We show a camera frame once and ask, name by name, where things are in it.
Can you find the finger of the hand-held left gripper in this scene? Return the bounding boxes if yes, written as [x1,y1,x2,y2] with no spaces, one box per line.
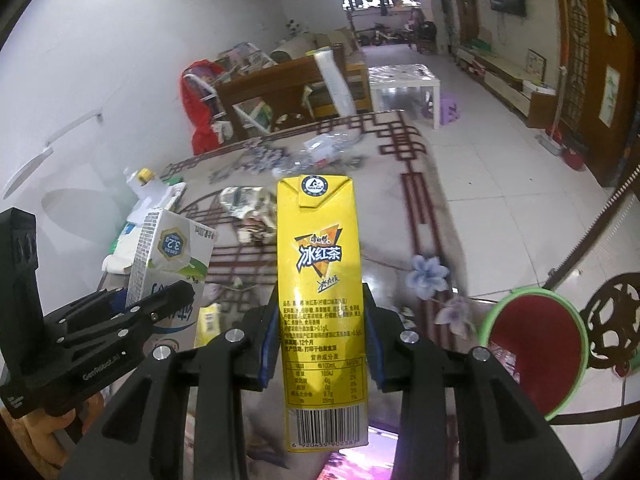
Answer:
[42,287,128,328]
[59,280,196,357]

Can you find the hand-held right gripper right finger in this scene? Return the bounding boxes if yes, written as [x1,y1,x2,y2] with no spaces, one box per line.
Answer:
[362,282,583,480]

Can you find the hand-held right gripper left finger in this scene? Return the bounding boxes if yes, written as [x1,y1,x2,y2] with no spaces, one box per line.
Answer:
[60,285,281,480]

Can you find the white milk carton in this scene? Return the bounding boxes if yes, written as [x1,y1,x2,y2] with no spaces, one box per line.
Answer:
[125,208,217,348]

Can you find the yellow tea carton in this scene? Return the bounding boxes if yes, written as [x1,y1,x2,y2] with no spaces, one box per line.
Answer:
[276,175,371,453]

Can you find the red bin with green rim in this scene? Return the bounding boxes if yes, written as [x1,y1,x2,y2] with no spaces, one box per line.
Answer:
[474,286,587,422]

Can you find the small yellow packet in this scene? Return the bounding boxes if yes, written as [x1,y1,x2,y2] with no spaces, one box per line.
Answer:
[194,302,223,348]

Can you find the white green milk pouch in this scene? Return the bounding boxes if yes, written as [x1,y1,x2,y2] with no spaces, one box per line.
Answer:
[102,220,138,276]

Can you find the lit pink screen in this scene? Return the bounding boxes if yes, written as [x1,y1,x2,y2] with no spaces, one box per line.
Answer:
[325,425,401,480]

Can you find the white bottle with yellow cap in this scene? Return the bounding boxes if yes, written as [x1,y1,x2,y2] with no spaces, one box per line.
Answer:
[124,167,188,221]

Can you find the crumpled silver foil wrapper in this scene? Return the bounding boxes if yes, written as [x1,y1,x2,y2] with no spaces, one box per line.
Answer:
[220,186,278,243]

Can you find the row of small silver packets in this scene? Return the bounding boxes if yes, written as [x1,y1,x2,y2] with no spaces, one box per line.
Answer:
[212,142,366,183]

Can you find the red bag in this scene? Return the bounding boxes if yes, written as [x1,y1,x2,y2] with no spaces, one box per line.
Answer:
[181,60,236,156]

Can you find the clear plastic bottle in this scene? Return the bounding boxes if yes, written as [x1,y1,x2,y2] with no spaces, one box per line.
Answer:
[302,132,361,166]

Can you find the carved wooden chair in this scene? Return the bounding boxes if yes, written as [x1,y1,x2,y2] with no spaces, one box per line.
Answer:
[545,160,640,431]

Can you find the purple stool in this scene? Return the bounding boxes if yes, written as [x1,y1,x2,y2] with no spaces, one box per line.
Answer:
[424,92,461,128]

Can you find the wooden bench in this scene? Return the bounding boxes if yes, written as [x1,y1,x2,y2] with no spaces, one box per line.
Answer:
[215,42,373,136]

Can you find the pile of magazines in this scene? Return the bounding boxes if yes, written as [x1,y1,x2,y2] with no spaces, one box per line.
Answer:
[215,42,278,73]

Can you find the white plastic roll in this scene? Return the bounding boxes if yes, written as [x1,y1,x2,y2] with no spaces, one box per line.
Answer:
[315,50,357,116]

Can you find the white coffee table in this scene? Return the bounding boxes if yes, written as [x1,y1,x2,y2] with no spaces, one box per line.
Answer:
[367,63,441,131]

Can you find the red mop bucket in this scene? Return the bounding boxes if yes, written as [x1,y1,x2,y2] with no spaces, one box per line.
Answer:
[560,142,588,171]

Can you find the low television cabinet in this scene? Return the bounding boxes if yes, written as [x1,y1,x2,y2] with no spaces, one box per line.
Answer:
[452,42,533,116]

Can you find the cardboard boxes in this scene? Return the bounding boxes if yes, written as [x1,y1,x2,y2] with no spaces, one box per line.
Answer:
[270,30,361,61]

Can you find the bicycle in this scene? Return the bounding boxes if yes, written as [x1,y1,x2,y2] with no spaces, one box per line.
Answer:
[360,22,411,46]

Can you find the small framed picture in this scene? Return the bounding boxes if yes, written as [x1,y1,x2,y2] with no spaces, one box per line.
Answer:
[526,50,546,83]

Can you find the tall flower painting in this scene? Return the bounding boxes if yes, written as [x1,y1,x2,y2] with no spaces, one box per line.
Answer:
[597,65,622,128]

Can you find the wooden lattice partition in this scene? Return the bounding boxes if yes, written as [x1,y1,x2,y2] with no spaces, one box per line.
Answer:
[550,0,640,186]

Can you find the white wall conduit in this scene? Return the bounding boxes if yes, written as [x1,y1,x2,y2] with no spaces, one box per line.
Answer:
[2,114,104,200]

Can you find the white bead string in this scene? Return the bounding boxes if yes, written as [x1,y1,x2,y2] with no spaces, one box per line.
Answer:
[560,162,640,281]

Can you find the mop with white handle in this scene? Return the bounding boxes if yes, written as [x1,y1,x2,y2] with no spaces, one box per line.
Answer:
[537,25,571,153]

